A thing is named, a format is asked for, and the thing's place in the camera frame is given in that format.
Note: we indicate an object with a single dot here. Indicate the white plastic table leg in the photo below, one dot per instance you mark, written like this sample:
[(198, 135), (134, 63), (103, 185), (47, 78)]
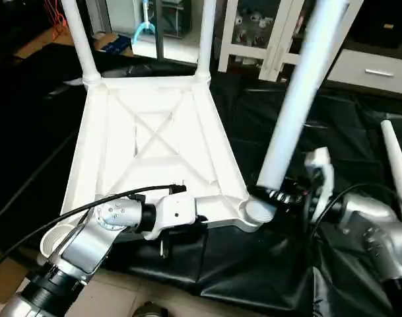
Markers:
[(206, 39), (303, 92), (399, 165), (80, 39)]

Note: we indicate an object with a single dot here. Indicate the white plastic table top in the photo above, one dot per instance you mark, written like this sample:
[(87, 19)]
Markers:
[(154, 139)]

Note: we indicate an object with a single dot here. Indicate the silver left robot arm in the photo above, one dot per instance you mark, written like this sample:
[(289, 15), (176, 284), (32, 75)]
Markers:
[(82, 251)]

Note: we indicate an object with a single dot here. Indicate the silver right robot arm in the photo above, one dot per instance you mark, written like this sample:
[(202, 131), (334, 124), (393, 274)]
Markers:
[(379, 231)]

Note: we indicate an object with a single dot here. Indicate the black work mat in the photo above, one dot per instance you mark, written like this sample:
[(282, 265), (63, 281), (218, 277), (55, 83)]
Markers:
[(253, 277)]

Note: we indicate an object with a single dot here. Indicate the white low drawer unit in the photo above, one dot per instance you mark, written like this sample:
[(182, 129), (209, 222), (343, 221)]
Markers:
[(372, 72)]

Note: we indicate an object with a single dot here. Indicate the white glass-door cabinet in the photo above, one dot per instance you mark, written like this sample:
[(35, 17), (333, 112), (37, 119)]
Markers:
[(253, 33)]

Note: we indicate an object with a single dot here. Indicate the grey metal pole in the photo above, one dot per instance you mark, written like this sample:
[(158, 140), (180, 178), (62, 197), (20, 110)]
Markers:
[(160, 30)]

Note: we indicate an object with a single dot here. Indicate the blue cardboard box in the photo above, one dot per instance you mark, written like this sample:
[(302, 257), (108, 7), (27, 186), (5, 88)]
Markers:
[(115, 45)]

